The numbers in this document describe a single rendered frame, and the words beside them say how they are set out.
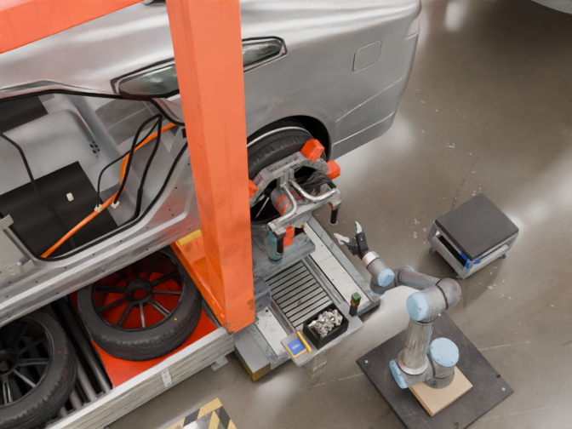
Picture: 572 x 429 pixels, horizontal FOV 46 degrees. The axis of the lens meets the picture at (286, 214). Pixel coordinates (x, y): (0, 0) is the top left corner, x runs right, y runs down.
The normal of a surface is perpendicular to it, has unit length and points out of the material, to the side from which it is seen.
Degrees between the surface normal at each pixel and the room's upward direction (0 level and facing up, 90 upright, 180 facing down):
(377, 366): 0
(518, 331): 0
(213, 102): 90
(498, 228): 0
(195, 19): 90
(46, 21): 90
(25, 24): 90
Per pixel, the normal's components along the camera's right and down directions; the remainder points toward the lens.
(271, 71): 0.55, 0.58
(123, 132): -0.09, -0.51
